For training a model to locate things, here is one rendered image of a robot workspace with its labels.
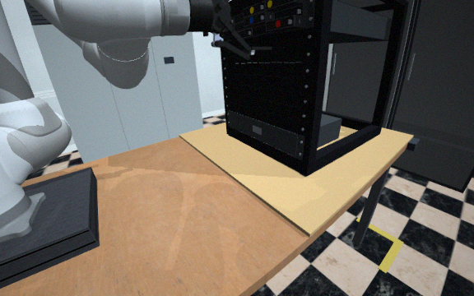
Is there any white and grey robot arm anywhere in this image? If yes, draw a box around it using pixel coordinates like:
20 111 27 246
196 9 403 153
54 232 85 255
0 0 190 242

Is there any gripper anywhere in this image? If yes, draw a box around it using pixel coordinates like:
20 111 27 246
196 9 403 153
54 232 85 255
187 0 272 60

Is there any tan flat board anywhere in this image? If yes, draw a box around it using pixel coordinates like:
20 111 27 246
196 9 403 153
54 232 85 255
179 123 413 237

